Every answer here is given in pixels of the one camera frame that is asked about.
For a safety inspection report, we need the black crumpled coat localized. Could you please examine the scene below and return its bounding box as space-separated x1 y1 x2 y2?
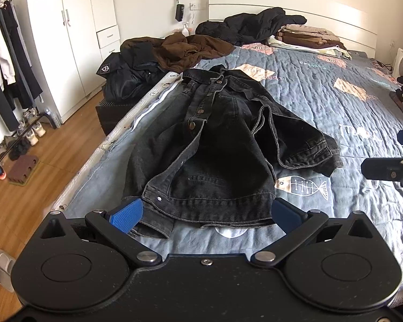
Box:
195 7 308 46

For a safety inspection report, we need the brown floor mat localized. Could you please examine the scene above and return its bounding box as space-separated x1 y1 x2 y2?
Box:
7 155 41 186

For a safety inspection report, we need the black jacket with diamond patch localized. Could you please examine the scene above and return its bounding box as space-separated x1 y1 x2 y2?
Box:
96 38 171 103

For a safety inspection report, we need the grey slipper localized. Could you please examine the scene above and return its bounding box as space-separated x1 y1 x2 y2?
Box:
0 249 17 269
0 264 16 293

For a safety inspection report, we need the white wardrobe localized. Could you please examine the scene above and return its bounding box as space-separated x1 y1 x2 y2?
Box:
24 0 121 125

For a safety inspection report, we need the blue printed quilt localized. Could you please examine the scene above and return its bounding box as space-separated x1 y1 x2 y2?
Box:
54 43 403 291

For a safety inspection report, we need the dark bedside cabinet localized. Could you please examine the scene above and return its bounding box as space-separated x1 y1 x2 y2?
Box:
96 98 146 135

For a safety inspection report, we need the black cable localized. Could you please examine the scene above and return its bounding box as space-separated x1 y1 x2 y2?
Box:
374 60 395 75

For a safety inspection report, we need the black denim jacket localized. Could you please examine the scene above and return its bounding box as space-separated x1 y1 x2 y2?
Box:
123 65 344 239

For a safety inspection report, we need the row of shoes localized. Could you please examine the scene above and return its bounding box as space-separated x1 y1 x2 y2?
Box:
0 107 49 182

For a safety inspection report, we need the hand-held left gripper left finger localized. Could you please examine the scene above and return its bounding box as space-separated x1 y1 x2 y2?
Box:
40 198 162 269

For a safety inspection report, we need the brown crumpled garment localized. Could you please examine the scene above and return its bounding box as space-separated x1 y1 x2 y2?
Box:
153 34 236 74

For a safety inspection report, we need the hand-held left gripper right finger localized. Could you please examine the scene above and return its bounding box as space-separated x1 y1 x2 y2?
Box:
250 197 377 269

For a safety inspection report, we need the stack of beige brown clothes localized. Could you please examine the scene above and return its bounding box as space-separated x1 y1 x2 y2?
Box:
267 24 352 60

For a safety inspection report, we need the white bed headboard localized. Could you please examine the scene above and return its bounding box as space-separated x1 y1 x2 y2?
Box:
208 0 379 57

